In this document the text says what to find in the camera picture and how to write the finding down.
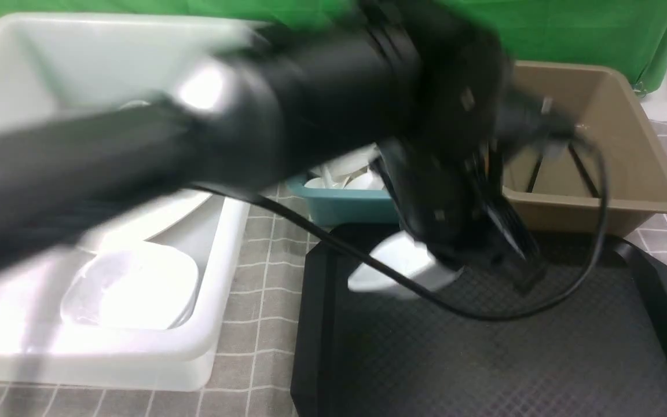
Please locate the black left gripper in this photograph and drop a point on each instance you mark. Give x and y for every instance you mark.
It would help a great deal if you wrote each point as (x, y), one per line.
(459, 215)

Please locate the white bowl tray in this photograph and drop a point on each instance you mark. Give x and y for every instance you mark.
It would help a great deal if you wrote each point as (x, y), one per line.
(408, 257)
(144, 286)

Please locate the black chopstick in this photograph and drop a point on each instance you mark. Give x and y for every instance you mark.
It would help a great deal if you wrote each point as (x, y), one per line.
(585, 177)
(535, 174)

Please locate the large white square plate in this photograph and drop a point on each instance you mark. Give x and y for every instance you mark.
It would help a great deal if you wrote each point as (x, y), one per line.
(144, 222)

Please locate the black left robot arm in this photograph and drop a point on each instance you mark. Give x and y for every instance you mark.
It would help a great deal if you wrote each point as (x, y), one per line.
(426, 83)

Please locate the teal plastic bin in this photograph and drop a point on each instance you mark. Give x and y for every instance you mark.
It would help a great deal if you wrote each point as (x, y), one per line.
(331, 207)

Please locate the brown plastic bin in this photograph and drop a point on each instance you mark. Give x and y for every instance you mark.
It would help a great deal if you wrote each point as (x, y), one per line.
(610, 115)

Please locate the black serving tray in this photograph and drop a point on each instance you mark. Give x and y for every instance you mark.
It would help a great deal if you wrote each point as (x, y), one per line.
(603, 352)

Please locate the green backdrop cloth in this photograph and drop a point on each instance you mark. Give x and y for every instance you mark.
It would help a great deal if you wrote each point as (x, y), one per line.
(628, 36)

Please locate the grey checked tablecloth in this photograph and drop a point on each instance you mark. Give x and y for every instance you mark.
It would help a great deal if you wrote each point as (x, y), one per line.
(251, 375)

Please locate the large translucent white bin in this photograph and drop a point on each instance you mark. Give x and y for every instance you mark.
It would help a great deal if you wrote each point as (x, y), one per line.
(54, 64)

